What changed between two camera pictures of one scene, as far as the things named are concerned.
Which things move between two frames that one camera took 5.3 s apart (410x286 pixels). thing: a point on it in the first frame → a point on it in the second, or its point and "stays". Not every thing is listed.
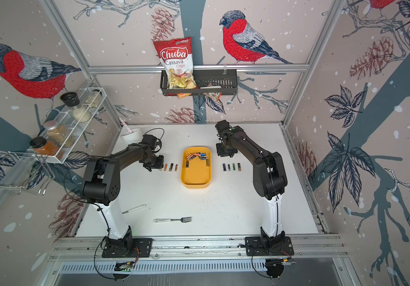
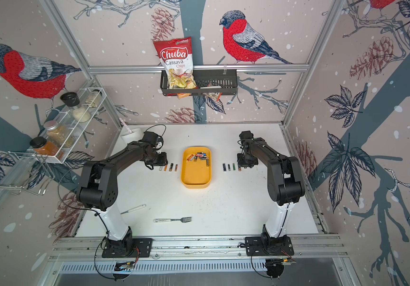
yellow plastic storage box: x=196 y=167 stays
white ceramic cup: x=133 y=136 stays
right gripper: x=221 y=154 → x=242 y=164
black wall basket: x=210 y=82 stays
